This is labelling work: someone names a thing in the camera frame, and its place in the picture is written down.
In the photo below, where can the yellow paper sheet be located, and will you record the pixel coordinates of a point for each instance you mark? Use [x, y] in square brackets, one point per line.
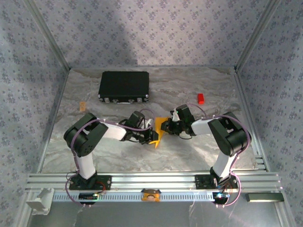
[159, 127]

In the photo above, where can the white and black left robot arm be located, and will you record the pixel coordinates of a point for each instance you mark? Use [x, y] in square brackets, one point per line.
[116, 132]

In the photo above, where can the small red block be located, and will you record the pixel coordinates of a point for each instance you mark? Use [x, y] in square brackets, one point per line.
[201, 98]

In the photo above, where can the black hard case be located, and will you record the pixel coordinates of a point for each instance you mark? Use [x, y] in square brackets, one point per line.
[123, 85]

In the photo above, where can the small orange tag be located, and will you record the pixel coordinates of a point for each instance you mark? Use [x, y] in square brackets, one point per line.
[82, 106]

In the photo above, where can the small black controller board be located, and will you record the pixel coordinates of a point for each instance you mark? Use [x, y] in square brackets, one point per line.
[220, 196]
[86, 196]

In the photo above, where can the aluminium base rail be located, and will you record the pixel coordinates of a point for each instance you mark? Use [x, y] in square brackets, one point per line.
[154, 180]

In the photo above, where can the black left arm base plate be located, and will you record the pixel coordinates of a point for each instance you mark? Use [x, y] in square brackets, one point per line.
[106, 182]

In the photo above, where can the aluminium side rail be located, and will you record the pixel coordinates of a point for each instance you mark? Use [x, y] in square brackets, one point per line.
[61, 94]
[243, 94]

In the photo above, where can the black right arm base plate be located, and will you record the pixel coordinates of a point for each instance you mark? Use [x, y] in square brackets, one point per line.
[201, 182]

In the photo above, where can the aluminium corner post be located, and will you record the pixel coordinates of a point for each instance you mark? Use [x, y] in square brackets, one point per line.
[257, 35]
[49, 35]

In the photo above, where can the white plastic bracket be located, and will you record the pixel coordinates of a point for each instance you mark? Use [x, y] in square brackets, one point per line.
[39, 201]

